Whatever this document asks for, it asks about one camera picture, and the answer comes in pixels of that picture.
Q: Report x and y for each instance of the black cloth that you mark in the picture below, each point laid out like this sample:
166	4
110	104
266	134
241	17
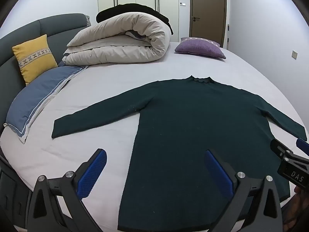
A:
135	8

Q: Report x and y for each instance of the rolled beige duvet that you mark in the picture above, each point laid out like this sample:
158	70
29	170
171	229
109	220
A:
115	33

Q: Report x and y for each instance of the beige wall switch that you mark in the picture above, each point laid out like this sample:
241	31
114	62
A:
294	54

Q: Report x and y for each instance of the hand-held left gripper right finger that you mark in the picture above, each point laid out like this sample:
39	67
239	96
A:
218	174

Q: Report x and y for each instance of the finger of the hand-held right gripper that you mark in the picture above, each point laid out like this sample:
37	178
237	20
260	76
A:
277	146
303	146

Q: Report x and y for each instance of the brown door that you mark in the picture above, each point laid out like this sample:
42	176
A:
207	4

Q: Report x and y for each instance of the grey-blue padded headboard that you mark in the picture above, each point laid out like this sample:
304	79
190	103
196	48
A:
24	31

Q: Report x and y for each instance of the yellow cushion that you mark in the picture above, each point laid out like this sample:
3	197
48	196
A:
33	58

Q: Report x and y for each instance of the thin upright stick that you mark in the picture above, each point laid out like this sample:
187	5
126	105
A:
228	37

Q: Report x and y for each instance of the purple cushion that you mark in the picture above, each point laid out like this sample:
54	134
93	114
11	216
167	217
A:
200	47

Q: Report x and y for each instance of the dark green sweater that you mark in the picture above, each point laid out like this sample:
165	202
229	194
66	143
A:
193	125

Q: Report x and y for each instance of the blue pillow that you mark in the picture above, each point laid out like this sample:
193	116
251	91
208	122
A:
36	94

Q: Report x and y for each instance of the person's right hand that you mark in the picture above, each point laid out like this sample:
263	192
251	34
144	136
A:
298	190

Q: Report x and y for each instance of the grey pillow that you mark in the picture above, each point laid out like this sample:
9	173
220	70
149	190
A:
87	20

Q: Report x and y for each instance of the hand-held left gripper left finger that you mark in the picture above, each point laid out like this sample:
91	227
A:
93	171

